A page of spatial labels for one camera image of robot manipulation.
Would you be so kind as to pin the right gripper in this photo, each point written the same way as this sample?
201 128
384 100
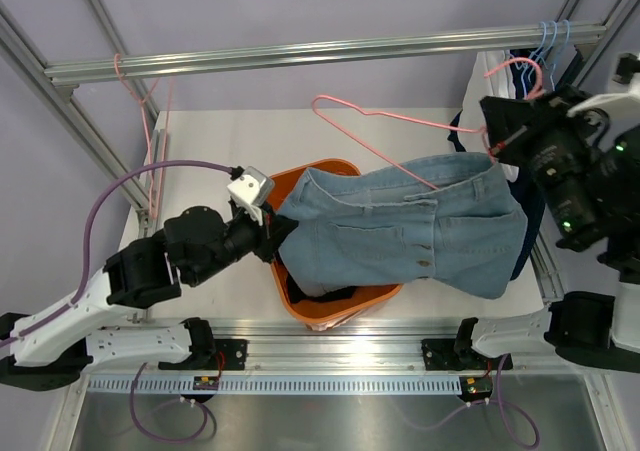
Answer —
512 123

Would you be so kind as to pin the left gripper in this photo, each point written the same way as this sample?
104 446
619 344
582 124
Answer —
269 236

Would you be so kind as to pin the black skirt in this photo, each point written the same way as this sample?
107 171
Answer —
320 293

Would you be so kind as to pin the white garment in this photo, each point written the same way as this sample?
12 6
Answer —
499 84

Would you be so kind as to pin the light blue hanger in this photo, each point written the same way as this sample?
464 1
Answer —
560 46
523 73

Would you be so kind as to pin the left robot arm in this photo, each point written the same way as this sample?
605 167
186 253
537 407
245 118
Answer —
54 348

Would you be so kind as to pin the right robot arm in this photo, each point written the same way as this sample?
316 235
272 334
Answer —
592 195

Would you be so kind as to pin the orange plastic basket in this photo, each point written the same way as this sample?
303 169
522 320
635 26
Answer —
334 308

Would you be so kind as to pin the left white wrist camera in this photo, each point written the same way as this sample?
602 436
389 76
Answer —
249 189

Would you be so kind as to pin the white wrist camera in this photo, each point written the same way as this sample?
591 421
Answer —
249 189
622 99

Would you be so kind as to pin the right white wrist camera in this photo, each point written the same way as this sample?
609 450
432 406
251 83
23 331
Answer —
622 99

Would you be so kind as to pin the front aluminium frame rail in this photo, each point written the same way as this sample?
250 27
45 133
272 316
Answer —
367 346

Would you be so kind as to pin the white slotted cable duct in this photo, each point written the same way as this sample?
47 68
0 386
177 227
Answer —
344 385

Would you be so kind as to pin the aluminium hanging rail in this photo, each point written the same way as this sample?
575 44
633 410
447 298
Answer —
327 52

